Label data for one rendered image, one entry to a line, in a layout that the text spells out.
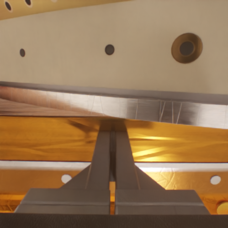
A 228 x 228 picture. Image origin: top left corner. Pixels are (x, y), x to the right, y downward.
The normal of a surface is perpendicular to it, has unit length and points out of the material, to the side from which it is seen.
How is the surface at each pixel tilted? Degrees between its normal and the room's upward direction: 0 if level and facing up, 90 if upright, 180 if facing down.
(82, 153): 90
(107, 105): 90
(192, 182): 90
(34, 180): 90
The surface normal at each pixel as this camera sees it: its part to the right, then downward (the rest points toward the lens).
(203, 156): 0.00, 0.27
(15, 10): -0.43, 0.66
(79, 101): -0.38, 0.25
